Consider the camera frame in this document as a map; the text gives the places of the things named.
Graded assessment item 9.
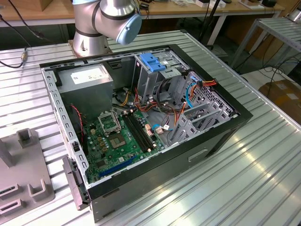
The orange red power wire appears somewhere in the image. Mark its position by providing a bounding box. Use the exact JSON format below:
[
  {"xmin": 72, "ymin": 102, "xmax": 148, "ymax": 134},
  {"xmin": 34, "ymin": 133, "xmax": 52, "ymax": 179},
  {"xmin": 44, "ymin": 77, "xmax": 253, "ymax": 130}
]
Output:
[{"xmin": 188, "ymin": 79, "xmax": 218, "ymax": 99}]

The metal disk bay cage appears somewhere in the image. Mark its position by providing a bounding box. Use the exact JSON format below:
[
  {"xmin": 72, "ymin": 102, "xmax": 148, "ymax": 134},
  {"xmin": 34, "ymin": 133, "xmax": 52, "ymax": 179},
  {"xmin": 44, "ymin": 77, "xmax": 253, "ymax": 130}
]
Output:
[{"xmin": 168, "ymin": 81, "xmax": 240, "ymax": 146}]

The black RAM slot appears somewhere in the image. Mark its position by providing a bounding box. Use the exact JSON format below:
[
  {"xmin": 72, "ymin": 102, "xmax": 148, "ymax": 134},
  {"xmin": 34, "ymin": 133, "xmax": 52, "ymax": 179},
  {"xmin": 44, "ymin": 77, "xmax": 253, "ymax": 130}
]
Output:
[
  {"xmin": 132, "ymin": 111, "xmax": 157, "ymax": 147},
  {"xmin": 122, "ymin": 114, "xmax": 149, "ymax": 153},
  {"xmin": 126, "ymin": 113, "xmax": 152, "ymax": 151},
  {"xmin": 129, "ymin": 112, "xmax": 154, "ymax": 149}
]

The metal optical drive cage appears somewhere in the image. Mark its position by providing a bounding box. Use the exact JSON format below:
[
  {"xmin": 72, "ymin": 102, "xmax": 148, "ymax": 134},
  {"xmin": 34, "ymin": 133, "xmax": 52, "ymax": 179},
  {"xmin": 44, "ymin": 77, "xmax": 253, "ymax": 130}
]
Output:
[{"xmin": 131, "ymin": 48, "xmax": 191, "ymax": 104}]

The metal socket cover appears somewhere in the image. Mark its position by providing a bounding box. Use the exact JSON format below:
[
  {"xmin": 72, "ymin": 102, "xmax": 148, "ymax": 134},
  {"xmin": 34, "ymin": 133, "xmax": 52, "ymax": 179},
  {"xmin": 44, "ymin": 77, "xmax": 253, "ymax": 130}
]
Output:
[{"xmin": 97, "ymin": 112, "xmax": 122, "ymax": 135}]

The blue plastic drive latch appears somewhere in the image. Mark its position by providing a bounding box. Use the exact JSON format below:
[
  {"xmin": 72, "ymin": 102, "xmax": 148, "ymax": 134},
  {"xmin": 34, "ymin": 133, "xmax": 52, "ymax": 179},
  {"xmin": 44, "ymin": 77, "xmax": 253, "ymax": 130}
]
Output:
[{"xmin": 139, "ymin": 53, "xmax": 167, "ymax": 73}]

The black open PC case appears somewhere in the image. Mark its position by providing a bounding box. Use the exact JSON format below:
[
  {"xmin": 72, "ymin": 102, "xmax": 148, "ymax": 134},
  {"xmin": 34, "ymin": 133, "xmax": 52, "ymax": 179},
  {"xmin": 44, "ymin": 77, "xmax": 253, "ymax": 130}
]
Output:
[{"xmin": 39, "ymin": 43, "xmax": 254, "ymax": 223}]

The blue expansion slot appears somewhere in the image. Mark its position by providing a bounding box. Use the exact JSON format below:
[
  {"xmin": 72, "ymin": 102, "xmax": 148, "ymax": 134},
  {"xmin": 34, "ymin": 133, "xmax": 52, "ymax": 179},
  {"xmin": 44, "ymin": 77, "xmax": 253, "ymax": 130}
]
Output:
[{"xmin": 98, "ymin": 154, "xmax": 137, "ymax": 178}]

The green motherboard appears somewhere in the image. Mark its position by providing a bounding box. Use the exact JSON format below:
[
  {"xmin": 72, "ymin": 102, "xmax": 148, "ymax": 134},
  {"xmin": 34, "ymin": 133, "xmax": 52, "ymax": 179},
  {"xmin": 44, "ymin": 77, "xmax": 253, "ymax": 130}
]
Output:
[{"xmin": 82, "ymin": 109, "xmax": 166, "ymax": 184}]

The grey power supply unit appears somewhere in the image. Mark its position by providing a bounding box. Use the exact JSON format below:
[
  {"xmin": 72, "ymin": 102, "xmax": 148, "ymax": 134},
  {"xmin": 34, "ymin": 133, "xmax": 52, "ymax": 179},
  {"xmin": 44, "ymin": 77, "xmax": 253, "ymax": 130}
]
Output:
[{"xmin": 56, "ymin": 64, "xmax": 115, "ymax": 123}]

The grey plastic case latch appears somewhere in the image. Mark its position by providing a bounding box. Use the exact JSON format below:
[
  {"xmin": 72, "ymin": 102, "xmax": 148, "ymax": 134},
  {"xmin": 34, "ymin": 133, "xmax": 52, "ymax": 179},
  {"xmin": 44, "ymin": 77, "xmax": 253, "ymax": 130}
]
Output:
[{"xmin": 62, "ymin": 156, "xmax": 91, "ymax": 211}]

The wooden workbench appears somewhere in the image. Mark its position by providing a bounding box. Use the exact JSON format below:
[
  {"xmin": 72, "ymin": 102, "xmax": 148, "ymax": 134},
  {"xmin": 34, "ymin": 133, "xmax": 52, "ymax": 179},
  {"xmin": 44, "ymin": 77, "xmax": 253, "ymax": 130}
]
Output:
[{"xmin": 0, "ymin": 0, "xmax": 285, "ymax": 45}]

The black tripod stand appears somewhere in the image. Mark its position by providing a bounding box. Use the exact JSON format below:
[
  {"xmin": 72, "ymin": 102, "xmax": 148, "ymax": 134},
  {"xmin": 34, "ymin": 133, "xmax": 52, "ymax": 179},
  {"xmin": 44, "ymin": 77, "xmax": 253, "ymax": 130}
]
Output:
[{"xmin": 198, "ymin": 0, "xmax": 223, "ymax": 50}]

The white box with black stripe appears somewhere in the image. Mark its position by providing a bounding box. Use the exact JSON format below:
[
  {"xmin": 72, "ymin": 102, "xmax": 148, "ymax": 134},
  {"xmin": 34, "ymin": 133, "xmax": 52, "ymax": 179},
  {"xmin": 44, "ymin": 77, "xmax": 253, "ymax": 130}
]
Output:
[{"xmin": 197, "ymin": 0, "xmax": 227, "ymax": 8}]

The brown cardboard box with label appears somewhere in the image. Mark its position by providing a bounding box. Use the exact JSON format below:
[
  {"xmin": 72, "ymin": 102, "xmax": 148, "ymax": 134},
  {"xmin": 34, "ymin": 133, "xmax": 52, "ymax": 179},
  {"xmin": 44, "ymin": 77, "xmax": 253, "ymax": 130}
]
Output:
[{"xmin": 258, "ymin": 79, "xmax": 301, "ymax": 113}]

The grey parts rack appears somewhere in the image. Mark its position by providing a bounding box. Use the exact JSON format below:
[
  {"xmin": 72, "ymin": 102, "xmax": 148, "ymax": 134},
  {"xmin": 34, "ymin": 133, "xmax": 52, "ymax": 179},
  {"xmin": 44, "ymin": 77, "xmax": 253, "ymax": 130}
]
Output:
[{"xmin": 0, "ymin": 128, "xmax": 56, "ymax": 224}]

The plain brown cardboard box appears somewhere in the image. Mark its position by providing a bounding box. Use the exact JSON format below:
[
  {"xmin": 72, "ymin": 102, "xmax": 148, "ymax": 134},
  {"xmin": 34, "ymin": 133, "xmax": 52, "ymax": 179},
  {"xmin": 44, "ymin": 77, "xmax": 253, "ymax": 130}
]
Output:
[{"xmin": 39, "ymin": 0, "xmax": 74, "ymax": 11}]

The metal slat side table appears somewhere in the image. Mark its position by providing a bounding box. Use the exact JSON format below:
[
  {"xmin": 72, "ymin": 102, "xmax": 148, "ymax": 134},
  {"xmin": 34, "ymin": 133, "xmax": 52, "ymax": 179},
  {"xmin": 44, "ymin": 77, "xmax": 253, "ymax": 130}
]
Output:
[{"xmin": 231, "ymin": 17, "xmax": 301, "ymax": 69}]

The silver metal cylinder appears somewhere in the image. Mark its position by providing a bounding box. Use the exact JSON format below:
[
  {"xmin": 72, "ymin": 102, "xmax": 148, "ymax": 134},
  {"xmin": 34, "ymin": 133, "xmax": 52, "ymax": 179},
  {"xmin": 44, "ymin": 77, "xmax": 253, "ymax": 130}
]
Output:
[{"xmin": 288, "ymin": 9, "xmax": 301, "ymax": 22}]

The multicoloured wire bundle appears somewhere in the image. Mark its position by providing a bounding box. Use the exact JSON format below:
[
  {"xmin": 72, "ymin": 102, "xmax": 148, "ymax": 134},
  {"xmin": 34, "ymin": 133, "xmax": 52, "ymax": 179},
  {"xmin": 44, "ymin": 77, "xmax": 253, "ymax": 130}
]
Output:
[{"xmin": 133, "ymin": 87, "xmax": 189, "ymax": 129}]

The white connector with wires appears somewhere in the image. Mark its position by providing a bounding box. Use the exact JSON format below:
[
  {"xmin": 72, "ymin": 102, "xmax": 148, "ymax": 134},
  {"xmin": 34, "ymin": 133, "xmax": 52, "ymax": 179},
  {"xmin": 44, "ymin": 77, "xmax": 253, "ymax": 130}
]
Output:
[{"xmin": 156, "ymin": 117, "xmax": 171, "ymax": 135}]

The yellow black wire bundle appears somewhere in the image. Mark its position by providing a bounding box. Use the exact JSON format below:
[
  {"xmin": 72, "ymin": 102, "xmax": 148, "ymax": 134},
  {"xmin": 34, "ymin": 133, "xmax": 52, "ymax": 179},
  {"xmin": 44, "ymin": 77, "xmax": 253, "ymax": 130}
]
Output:
[{"xmin": 119, "ymin": 91, "xmax": 132, "ymax": 106}]

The long blue data wire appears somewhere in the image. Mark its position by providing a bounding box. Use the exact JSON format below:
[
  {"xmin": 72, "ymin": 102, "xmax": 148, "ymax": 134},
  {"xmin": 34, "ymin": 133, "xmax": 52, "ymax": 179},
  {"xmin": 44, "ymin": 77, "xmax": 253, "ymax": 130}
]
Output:
[{"xmin": 185, "ymin": 75, "xmax": 200, "ymax": 109}]

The red black twisted wire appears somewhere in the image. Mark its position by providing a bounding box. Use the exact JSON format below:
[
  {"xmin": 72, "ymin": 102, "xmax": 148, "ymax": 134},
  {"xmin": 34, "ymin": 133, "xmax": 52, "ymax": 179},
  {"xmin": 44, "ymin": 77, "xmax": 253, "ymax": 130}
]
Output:
[{"xmin": 70, "ymin": 105, "xmax": 85, "ymax": 144}]

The black cable with metal connector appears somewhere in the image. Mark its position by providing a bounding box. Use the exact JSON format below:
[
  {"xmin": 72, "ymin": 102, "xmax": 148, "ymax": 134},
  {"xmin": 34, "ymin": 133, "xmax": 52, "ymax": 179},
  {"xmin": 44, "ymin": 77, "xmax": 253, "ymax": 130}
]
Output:
[{"xmin": 0, "ymin": 0, "xmax": 51, "ymax": 69}]

